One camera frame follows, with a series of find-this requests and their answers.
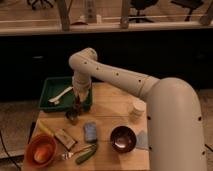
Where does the small metal cup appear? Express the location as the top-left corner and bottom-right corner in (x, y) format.
(65, 111), (78, 125)

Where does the blue sponge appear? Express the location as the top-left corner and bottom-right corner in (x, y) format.
(84, 122), (97, 143)

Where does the black office chair base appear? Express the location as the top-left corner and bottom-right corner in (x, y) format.
(26, 0), (53, 10)

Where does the dark red grape bunch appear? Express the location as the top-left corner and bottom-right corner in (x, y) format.
(74, 103), (83, 115)

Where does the green cucumber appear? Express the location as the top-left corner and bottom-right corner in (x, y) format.
(75, 144), (98, 165)

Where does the dark purple bowl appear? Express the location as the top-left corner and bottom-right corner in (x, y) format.
(110, 126), (137, 153)

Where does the green plastic tray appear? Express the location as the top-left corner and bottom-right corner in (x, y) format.
(38, 76), (93, 112)

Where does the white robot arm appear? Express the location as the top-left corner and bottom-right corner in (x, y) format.
(69, 48), (207, 171)

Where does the orange fruit in bowl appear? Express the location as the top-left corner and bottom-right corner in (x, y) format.
(34, 147), (51, 164)

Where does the white plastic spoon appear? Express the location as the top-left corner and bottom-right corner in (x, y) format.
(49, 86), (73, 105)

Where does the yellow banana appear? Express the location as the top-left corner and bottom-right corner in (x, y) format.
(37, 121), (54, 136)

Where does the brown cardboard box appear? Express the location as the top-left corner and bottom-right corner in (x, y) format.
(55, 129), (77, 151)

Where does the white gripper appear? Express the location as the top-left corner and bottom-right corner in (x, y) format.
(73, 88), (89, 102)

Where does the black office chair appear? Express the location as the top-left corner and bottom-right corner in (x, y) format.
(129, 0), (158, 23)

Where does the grey folded cloth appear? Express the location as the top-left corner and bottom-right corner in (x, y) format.
(136, 131), (149, 150)

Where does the orange plastic bowl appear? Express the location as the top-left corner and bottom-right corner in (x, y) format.
(25, 134), (57, 169)

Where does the metal fork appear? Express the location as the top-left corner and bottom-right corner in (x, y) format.
(60, 145), (92, 160)

